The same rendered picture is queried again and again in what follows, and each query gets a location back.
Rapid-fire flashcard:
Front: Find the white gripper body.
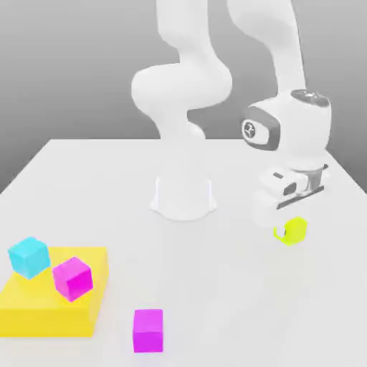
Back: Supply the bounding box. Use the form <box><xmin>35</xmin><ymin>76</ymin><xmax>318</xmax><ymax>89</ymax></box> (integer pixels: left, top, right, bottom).
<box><xmin>253</xmin><ymin>184</ymin><xmax>327</xmax><ymax>229</ymax></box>

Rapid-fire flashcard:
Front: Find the small lime yellow cube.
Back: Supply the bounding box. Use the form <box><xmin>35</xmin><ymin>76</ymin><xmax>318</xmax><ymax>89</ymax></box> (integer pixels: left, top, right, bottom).
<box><xmin>272</xmin><ymin>216</ymin><xmax>308</xmax><ymax>247</ymax></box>

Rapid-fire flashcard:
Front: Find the small magenta cube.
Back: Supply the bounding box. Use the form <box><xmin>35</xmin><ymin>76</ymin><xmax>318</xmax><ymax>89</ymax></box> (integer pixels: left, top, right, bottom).
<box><xmin>133</xmin><ymin>308</ymin><xmax>164</xmax><ymax>354</ymax></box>
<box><xmin>52</xmin><ymin>256</ymin><xmax>95</xmax><ymax>303</ymax></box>

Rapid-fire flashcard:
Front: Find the small cyan cube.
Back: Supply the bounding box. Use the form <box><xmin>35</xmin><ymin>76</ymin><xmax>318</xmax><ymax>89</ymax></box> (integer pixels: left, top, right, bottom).
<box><xmin>7</xmin><ymin>236</ymin><xmax>52</xmax><ymax>280</ymax></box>

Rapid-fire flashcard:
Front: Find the large yellow box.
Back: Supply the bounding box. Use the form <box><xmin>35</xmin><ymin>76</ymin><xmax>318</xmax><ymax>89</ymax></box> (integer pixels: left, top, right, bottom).
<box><xmin>0</xmin><ymin>247</ymin><xmax>109</xmax><ymax>338</ymax></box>

